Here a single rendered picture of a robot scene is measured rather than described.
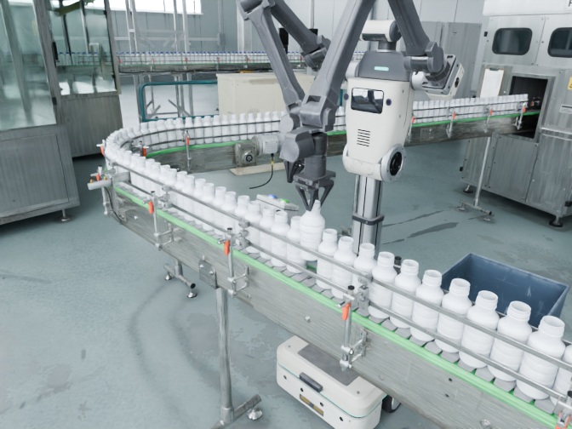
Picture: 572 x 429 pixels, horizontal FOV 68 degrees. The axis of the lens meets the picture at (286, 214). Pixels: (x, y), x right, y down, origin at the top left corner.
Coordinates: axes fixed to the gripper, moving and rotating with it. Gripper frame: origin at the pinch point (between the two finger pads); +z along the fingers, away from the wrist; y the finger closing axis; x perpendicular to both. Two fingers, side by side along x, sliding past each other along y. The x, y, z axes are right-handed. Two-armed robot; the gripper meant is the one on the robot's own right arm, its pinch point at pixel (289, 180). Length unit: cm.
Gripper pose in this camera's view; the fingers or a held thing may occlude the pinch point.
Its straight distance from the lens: 147.9
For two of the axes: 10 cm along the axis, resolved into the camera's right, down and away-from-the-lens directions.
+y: 7.1, 2.8, -6.4
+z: -2.6, 9.6, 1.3
